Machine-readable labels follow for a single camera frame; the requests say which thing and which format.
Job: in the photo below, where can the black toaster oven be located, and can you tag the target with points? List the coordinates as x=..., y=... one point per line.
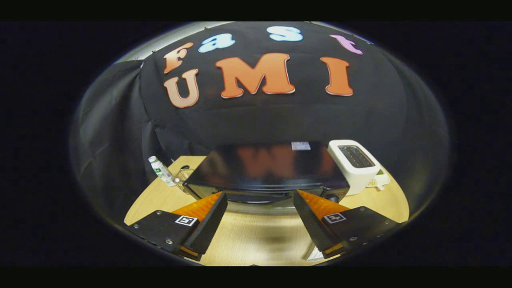
x=264, y=168

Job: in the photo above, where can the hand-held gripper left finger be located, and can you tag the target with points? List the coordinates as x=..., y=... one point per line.
x=208, y=228

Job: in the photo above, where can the white pop-up toaster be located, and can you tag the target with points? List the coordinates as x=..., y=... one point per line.
x=360, y=180

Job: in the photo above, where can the small white dish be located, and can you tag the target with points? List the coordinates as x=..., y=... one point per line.
x=380, y=180

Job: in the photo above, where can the white bottle with green label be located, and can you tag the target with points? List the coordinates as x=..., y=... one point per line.
x=162, y=171

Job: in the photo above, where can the white rectangular plate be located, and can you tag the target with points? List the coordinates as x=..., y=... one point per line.
x=316, y=254

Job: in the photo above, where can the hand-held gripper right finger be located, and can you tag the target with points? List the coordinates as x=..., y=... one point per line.
x=312, y=224

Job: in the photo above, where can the clear glass cup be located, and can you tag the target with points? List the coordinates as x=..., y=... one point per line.
x=184, y=178

